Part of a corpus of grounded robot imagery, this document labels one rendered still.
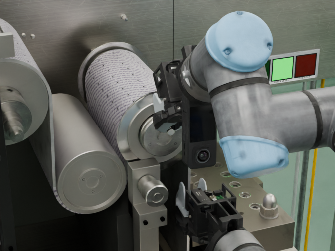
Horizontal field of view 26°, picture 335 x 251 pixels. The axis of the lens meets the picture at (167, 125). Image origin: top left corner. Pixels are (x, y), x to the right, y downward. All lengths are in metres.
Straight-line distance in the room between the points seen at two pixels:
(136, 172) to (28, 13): 0.41
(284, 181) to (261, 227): 2.22
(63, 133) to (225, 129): 0.47
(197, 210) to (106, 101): 0.26
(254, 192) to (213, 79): 0.63
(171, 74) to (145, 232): 0.32
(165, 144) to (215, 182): 0.32
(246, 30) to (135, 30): 0.66
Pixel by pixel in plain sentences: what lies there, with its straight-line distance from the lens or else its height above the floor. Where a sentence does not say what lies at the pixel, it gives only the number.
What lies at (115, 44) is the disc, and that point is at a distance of 1.42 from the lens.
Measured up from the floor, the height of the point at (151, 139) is 1.25.
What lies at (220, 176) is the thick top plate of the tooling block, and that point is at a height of 1.03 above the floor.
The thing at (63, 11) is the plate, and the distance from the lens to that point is 1.45.
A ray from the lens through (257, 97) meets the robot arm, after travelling 0.87.
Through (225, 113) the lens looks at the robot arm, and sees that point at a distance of 0.87.
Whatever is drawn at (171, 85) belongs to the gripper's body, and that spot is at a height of 1.39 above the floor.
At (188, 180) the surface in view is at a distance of 1.30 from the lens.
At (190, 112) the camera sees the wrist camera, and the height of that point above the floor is 1.37.
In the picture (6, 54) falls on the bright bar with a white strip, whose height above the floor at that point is 1.43.
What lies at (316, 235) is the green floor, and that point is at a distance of 3.22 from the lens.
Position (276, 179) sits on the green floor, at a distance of 3.60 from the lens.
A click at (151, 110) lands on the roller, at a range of 1.19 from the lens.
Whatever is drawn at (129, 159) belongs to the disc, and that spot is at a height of 1.21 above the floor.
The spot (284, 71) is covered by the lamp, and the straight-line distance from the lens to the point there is 1.69.
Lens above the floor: 1.79
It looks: 26 degrees down
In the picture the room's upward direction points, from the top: straight up
